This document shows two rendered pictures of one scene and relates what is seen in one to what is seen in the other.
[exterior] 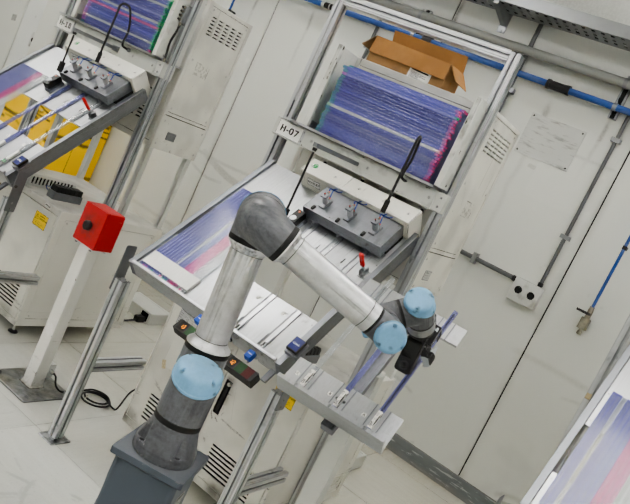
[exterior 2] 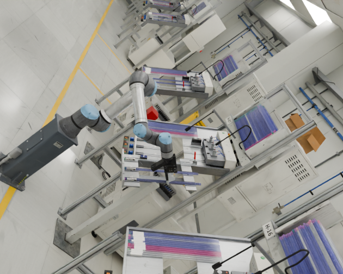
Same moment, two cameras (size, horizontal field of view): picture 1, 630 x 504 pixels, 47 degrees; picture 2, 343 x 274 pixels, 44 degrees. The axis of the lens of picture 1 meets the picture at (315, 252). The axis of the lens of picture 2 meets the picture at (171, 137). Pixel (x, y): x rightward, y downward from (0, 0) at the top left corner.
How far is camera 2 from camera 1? 186 cm
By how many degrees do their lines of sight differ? 37
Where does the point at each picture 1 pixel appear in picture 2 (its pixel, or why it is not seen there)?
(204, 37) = (245, 90)
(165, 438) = (67, 119)
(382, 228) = (216, 156)
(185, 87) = (226, 105)
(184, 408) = (77, 114)
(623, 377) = (230, 242)
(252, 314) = (147, 148)
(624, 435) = (200, 247)
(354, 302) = (138, 112)
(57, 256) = not seen: hidden behind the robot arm
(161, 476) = (56, 126)
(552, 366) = not seen: outside the picture
